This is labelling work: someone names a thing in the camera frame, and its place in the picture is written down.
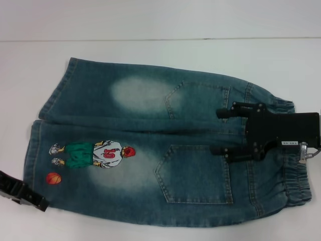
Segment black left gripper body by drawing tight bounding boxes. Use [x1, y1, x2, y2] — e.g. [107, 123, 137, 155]
[0, 170, 26, 199]

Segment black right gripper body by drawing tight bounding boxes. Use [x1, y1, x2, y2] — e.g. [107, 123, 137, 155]
[245, 111, 319, 160]

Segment blue denim shorts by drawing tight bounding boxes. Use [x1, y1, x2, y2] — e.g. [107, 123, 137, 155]
[22, 57, 314, 241]

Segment silver right gripper cable plug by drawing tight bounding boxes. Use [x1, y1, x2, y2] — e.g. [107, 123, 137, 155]
[298, 142, 321, 164]

